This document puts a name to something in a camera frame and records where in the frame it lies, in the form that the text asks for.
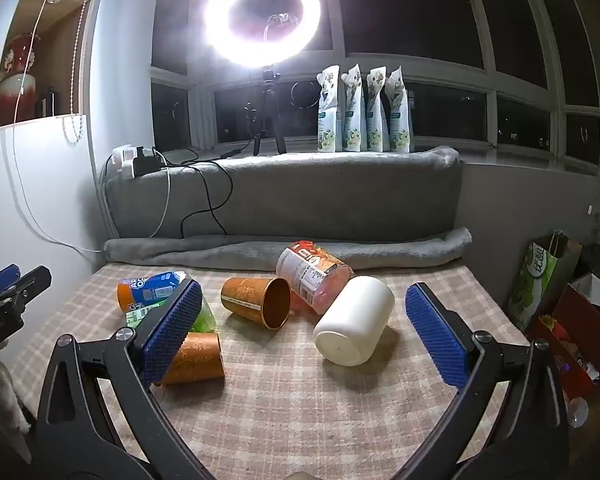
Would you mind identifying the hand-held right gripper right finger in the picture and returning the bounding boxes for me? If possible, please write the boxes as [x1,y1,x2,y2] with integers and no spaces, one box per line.
[405,282,569,480]

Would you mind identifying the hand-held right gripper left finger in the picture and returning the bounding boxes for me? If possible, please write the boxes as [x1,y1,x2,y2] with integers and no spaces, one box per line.
[35,280,203,480]

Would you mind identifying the white cup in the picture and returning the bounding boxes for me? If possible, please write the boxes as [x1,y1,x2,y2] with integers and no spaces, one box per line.
[313,276,396,367]

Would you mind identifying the orange patterned paper cup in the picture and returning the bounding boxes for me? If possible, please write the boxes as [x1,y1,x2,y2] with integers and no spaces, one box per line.
[160,331,226,387]
[220,276,292,331]

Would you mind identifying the green plastic bottle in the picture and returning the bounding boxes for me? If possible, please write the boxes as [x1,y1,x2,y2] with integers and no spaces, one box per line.
[126,295,217,333]

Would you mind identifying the blue and orange drink bottle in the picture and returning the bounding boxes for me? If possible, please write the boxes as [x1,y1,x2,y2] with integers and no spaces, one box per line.
[117,270,187,313]

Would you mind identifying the rolled grey towel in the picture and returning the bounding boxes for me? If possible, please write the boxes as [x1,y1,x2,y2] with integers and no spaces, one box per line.
[104,226,473,271]

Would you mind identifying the white cloth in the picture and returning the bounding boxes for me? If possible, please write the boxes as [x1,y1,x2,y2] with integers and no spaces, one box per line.
[0,360,33,463]

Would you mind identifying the green paper bag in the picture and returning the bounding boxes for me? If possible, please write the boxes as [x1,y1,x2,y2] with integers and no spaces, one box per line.
[507,230,583,332]

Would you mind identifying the red cardboard box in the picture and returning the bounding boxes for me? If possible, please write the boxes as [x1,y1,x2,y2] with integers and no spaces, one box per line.
[527,272,600,401]

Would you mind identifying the clear red-labelled jar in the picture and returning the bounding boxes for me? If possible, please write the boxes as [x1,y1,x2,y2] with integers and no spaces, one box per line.
[276,240,355,316]

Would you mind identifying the checked beige cloth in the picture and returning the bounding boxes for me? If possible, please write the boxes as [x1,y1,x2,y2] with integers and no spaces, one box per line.
[10,260,531,480]

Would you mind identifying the white power strip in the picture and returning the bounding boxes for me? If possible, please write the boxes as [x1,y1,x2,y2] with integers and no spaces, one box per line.
[111,145,146,180]

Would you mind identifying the black charger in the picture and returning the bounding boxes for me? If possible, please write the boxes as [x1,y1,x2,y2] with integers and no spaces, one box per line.
[134,147,162,177]

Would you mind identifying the grey blanket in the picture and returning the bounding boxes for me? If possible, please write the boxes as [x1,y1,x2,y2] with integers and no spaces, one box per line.
[104,146,462,241]

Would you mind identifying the red and white vase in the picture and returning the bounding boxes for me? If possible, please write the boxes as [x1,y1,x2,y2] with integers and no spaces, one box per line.
[0,33,42,123]

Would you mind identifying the black tripod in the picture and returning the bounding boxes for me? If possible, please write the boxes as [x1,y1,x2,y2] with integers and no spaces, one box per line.
[245,66,287,157]

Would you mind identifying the wooden shelf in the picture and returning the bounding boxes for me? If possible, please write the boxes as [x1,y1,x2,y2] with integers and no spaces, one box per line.
[0,0,106,128]

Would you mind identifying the long white cable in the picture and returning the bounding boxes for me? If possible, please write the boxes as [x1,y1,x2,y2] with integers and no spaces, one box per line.
[2,0,103,253]

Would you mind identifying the short white cable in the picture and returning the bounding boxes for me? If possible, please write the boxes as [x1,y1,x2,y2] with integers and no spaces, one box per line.
[147,165,173,238]

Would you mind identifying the black cable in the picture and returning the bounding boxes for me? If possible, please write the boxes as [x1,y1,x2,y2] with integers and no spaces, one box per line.
[152,147,242,238]

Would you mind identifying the white bead cord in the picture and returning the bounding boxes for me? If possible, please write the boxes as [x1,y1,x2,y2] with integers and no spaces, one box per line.
[62,0,101,145]

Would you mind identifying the ring light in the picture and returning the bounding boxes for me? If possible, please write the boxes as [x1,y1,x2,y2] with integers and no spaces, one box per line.
[205,0,322,68]

